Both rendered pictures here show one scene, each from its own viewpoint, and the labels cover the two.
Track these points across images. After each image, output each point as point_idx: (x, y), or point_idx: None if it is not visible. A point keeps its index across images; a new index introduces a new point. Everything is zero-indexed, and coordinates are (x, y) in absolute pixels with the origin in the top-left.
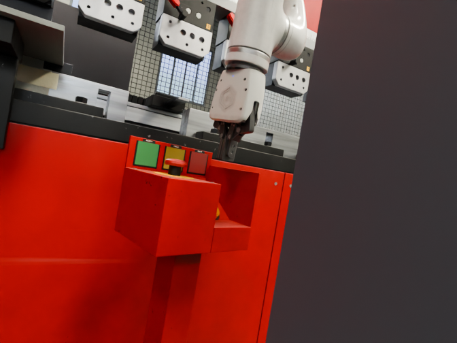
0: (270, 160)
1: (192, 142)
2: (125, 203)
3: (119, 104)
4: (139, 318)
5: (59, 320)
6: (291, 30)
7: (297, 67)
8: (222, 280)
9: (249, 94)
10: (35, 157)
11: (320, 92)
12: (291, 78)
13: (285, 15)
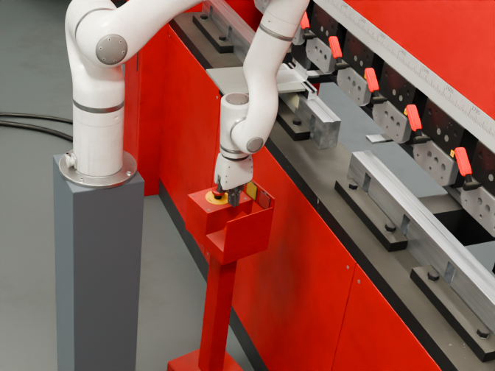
0: (346, 239)
1: (304, 185)
2: None
3: (318, 130)
4: (275, 293)
5: (254, 256)
6: (232, 136)
7: (439, 146)
8: (309, 317)
9: (215, 169)
10: (255, 154)
11: None
12: (429, 159)
13: (233, 124)
